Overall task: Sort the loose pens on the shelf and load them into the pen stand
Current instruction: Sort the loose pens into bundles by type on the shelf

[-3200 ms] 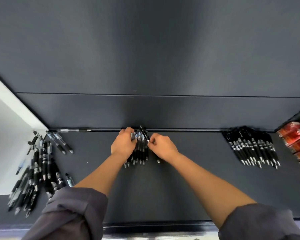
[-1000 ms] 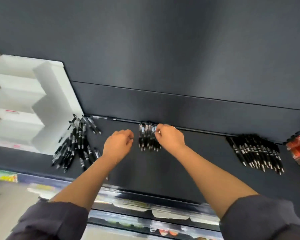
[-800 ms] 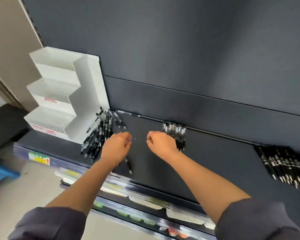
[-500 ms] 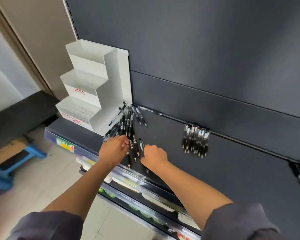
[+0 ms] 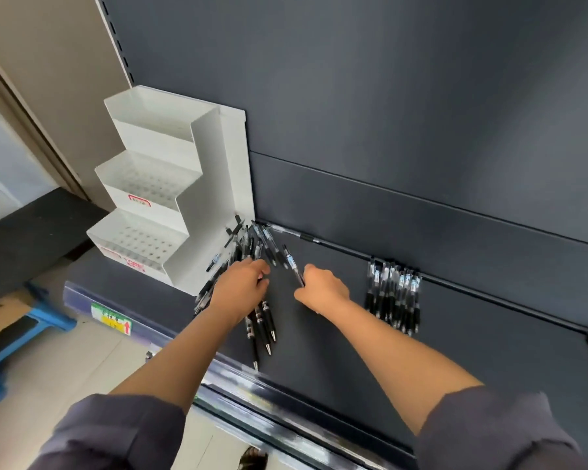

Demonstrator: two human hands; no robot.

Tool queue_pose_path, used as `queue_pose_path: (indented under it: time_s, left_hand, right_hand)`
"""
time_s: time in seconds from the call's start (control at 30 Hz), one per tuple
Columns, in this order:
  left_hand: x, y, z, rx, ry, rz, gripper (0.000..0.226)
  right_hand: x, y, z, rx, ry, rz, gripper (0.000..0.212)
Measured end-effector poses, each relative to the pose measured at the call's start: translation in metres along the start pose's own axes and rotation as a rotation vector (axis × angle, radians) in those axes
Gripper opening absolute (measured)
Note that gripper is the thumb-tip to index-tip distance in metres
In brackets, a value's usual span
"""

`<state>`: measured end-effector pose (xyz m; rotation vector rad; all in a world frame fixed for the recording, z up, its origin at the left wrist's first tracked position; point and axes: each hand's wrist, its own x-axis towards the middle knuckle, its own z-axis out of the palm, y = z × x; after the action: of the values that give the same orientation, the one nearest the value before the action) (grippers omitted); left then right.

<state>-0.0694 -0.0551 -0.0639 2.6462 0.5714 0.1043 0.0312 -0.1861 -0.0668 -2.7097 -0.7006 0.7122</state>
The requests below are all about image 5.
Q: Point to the person's right hand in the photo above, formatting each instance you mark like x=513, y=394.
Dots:
x=323, y=291

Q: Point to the person's left hand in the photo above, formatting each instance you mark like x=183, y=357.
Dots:
x=240, y=288

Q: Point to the pile of black pens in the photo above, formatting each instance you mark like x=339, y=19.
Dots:
x=264, y=318

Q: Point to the clear-barrel black-grip pen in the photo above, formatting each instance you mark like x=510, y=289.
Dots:
x=290, y=261

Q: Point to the row of clear-barrel pens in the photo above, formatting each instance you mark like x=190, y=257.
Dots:
x=392, y=298

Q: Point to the white tiered pen holder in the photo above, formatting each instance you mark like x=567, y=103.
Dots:
x=210, y=190

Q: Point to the person's left forearm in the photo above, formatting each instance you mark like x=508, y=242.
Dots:
x=176, y=362

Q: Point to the person's right forearm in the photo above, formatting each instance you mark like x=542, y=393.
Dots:
x=402, y=367

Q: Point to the yellow green price tag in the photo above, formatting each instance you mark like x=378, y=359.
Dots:
x=110, y=319

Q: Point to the dark patterned shoe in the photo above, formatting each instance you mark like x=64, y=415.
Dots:
x=252, y=460

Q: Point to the grey left sleeve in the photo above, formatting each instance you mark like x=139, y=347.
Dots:
x=112, y=433

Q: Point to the grey sleeve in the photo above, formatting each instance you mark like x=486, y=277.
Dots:
x=495, y=430
x=112, y=433

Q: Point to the blue plastic object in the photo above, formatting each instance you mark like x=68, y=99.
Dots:
x=44, y=315

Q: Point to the dark grey shelf unit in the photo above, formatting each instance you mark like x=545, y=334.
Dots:
x=421, y=117

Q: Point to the grey right sleeve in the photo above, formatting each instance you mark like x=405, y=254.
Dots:
x=495, y=430

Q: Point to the brown cardboard piece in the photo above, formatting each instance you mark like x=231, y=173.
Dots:
x=2, y=315

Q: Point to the white slotted shelf upright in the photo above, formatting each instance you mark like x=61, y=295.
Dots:
x=115, y=36

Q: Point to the brown door frame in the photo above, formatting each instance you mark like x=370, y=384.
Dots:
x=29, y=129

